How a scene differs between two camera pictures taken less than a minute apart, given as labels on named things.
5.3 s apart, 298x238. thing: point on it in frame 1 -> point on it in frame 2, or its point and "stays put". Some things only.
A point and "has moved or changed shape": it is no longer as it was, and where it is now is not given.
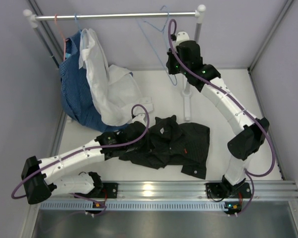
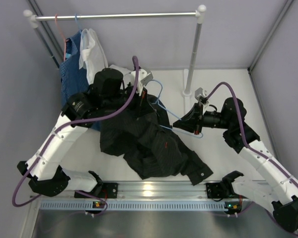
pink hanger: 65,38 stays put
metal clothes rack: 33,19 stays put
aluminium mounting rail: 260,190 stays put
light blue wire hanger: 174,78 -> 158,103
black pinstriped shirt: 170,142 has moved or changed shape
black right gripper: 171,56 -> 193,121
